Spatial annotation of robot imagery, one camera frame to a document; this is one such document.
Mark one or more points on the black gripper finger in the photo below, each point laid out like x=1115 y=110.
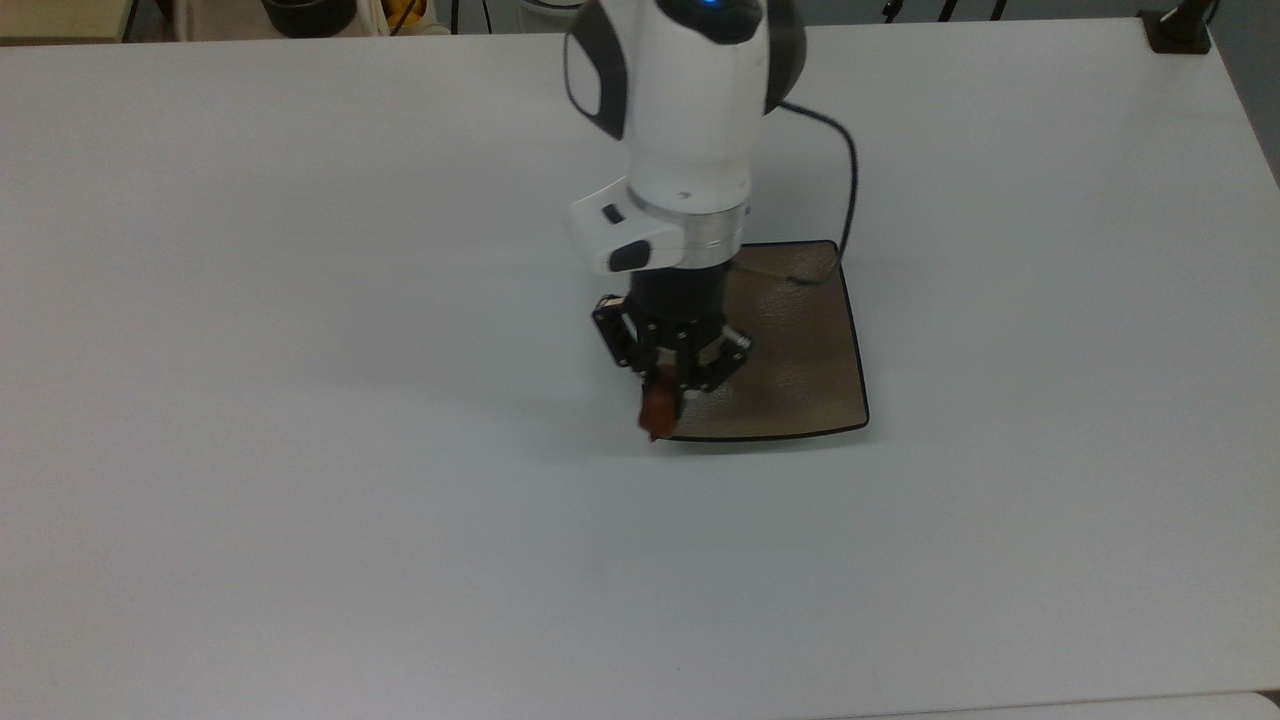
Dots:
x=722 y=360
x=625 y=335

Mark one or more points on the square brown ceramic plate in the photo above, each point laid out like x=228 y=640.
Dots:
x=800 y=360

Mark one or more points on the black table clamp mount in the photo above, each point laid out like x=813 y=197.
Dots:
x=1177 y=30

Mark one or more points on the small brown round food item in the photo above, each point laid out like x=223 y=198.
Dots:
x=657 y=412

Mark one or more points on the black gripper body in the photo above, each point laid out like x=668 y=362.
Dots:
x=678 y=295

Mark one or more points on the black round container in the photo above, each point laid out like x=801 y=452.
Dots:
x=308 y=15

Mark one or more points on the light wooden board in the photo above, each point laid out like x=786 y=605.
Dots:
x=60 y=18

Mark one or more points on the black stand legs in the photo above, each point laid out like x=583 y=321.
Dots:
x=945 y=8

